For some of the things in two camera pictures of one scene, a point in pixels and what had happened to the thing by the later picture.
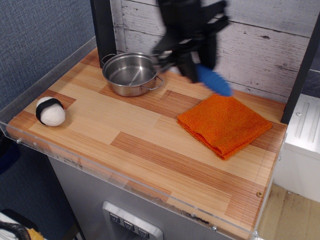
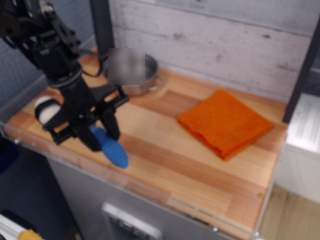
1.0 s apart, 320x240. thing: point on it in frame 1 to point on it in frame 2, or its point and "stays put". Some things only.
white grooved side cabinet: [298, 167] stays put
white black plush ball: [50, 111] stays put
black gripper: [189, 39] to [78, 105]
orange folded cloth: [224, 124] stays put
